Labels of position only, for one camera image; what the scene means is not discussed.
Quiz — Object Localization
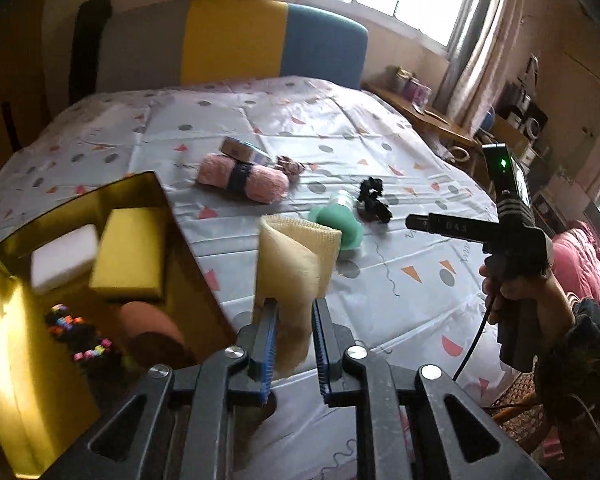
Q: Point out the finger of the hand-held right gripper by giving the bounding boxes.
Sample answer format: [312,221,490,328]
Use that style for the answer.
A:
[405,212,487,241]

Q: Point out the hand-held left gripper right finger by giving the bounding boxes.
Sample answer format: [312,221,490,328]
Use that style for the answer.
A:
[311,299,546,480]

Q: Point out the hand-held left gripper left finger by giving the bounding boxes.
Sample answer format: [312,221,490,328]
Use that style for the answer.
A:
[45,302,281,480]

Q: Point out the black scrunchie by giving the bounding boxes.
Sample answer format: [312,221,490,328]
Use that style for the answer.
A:
[355,177,394,224]

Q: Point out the cream cloth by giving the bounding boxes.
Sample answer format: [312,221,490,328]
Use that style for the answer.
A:
[254,214,342,376]

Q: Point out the green silicone cup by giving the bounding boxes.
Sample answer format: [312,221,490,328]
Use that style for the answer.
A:
[308,190,365,252]

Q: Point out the brown makeup sponge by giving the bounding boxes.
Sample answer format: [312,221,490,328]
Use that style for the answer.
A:
[117,301,187,366]

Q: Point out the pink scrunchie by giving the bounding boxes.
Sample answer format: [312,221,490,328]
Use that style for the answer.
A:
[275,155,306,181]

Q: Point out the yellow sponge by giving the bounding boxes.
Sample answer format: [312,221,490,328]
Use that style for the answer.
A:
[88,207,170,301]

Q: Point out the black beaded hair ties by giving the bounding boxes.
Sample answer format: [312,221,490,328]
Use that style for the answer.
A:
[45,302,116,368]

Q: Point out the pink yarn skein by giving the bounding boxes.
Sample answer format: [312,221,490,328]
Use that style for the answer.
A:
[195,152,290,204]

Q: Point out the small blue box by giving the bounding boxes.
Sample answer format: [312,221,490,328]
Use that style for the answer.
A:
[218,136,273,166]

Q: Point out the white sponge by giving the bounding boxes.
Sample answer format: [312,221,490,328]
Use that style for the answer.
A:
[30,225,100,295]

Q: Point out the gold metal tray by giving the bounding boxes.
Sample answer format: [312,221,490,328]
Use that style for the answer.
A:
[0,171,238,478]

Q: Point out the person's right forearm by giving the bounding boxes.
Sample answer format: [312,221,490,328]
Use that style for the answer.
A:
[532,297,600,480]

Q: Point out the person's right hand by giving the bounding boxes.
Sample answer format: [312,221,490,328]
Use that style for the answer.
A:
[479,262,578,343]

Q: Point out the black and white appliance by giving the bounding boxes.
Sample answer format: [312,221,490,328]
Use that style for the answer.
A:
[499,82,550,143]

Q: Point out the pink quilt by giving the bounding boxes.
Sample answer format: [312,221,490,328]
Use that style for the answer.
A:
[550,220,600,331]

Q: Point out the wooden side desk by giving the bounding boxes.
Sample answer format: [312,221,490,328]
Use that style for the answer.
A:
[365,80,481,161]

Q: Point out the striped beige curtain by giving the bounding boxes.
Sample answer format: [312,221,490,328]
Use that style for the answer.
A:
[437,0,526,131]

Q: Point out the patterned white bed sheet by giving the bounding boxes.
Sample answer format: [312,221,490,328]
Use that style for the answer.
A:
[0,76,506,480]

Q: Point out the rattan chair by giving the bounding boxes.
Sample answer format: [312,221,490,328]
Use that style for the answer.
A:
[490,370,556,441]

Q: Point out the grey yellow blue headboard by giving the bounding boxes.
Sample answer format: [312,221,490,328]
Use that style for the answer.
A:
[97,0,370,92]

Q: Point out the wooden wardrobe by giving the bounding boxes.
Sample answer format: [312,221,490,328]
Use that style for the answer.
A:
[0,0,51,186]

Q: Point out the black cable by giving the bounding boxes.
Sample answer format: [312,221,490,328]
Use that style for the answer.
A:
[450,292,498,383]

